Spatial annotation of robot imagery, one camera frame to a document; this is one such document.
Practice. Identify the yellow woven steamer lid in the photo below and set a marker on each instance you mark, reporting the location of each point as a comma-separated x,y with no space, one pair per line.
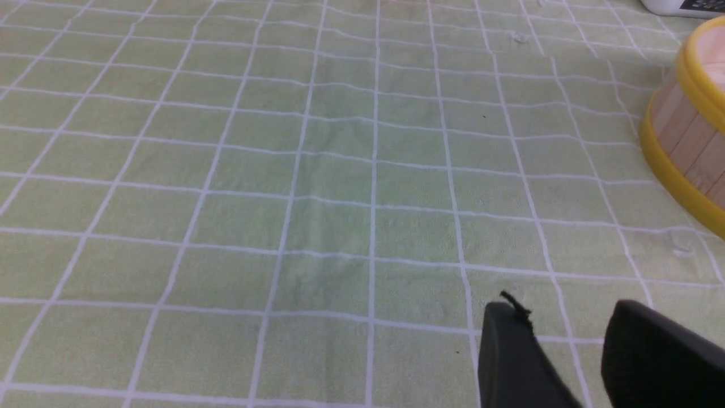
702,47

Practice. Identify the green checkered tablecloth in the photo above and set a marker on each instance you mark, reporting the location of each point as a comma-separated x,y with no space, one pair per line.
310,203

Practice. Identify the green lidded storage box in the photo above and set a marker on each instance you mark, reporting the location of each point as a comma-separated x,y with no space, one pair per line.
705,10

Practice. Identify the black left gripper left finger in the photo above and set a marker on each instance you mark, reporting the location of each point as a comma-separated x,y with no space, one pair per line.
513,369

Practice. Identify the bamboo steamer basket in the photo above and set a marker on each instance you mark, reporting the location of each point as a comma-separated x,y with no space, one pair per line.
685,153

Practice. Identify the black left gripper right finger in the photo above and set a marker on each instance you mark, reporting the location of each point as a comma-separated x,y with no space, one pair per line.
649,360

